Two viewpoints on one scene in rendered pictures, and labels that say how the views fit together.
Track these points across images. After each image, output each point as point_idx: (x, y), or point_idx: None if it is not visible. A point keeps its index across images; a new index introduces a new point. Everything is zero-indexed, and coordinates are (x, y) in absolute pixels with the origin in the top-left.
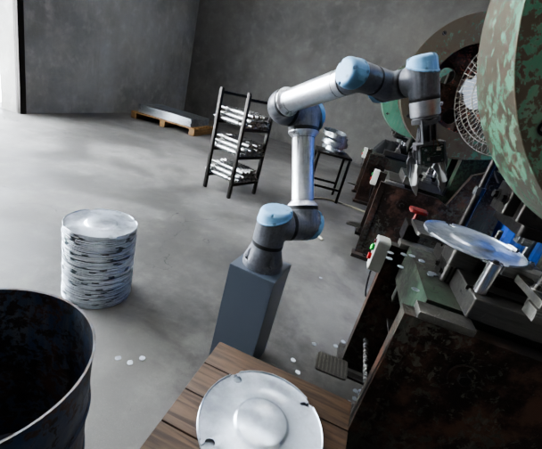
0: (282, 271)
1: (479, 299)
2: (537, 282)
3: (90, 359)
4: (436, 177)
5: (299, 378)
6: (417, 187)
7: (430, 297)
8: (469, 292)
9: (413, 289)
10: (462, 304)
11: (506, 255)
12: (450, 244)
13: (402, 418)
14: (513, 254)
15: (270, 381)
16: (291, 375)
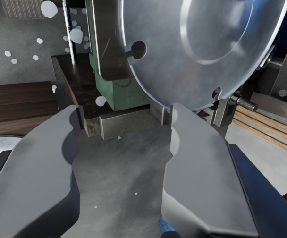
0: None
1: (164, 125)
2: (239, 97)
3: None
4: (172, 128)
5: (9, 122)
6: (78, 132)
7: (118, 105)
8: (161, 109)
9: (97, 104)
10: (152, 100)
11: (254, 34)
12: (156, 102)
13: None
14: (274, 10)
15: None
16: (1, 123)
